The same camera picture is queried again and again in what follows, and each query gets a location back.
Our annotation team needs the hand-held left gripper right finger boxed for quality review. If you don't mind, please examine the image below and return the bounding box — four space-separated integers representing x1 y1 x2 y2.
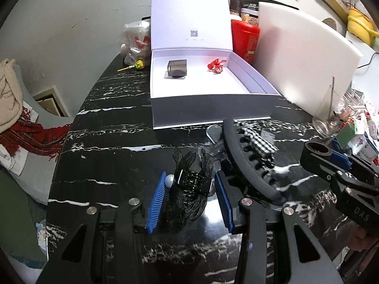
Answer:
214 171 345 284

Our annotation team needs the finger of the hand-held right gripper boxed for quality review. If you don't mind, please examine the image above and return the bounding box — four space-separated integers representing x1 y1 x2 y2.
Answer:
329 150 379 181
300 149 342 184

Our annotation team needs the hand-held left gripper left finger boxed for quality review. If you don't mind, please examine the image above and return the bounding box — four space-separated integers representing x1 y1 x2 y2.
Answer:
36 170 168 284

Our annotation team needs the black tape roll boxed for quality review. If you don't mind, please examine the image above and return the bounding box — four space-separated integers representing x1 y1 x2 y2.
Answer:
305 141 331 156

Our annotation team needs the black lace claw clip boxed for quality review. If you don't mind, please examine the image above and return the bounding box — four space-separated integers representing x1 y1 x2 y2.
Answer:
172 149 218 224

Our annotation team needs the black white checkered bow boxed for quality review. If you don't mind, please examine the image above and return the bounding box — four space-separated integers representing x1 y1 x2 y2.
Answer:
238 121 279 163

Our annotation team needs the white lidded gift box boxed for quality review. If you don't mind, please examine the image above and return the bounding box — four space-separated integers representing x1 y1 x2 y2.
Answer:
149 0 292 130

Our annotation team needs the person's right hand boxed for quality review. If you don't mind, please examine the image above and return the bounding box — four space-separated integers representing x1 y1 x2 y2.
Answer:
348 225 372 250

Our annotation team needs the green striped mat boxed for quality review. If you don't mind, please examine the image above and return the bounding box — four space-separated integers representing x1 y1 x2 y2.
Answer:
334 118 365 152

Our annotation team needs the clear glass jar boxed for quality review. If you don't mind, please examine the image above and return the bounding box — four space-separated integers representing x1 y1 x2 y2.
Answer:
312 90 366 138

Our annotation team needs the thin metal rod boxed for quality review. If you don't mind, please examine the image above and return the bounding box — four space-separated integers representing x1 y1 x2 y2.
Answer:
327 77 336 120

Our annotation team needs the white plastic board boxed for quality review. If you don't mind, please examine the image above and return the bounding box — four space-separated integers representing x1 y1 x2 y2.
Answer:
252 1 364 118

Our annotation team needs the smoky grey cube box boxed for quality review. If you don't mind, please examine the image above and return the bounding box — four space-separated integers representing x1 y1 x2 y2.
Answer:
165 60 188 80

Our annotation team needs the yellow-green lollipop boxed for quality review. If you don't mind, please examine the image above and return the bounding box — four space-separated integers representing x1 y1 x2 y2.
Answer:
117 60 145 72

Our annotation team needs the yellow bag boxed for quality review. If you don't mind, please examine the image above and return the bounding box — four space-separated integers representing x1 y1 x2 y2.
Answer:
347 6 379 46

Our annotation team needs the red hair clip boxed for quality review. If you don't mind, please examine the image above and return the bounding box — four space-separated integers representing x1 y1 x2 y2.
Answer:
206 58 228 74

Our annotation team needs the red plaid scarf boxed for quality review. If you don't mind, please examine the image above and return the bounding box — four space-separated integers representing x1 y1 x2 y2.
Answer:
0 106 73 162

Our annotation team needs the red canister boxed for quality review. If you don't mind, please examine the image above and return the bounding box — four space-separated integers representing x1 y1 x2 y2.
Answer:
230 19 261 64

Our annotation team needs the white plastic bag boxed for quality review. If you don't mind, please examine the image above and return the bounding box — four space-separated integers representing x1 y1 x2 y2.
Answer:
120 18 152 66

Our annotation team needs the cream knitted cloth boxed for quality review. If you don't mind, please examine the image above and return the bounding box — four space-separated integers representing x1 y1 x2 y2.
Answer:
0 58 24 133

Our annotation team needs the wooden wall vent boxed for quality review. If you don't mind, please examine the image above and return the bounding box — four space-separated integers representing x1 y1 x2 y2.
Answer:
32 86 70 117

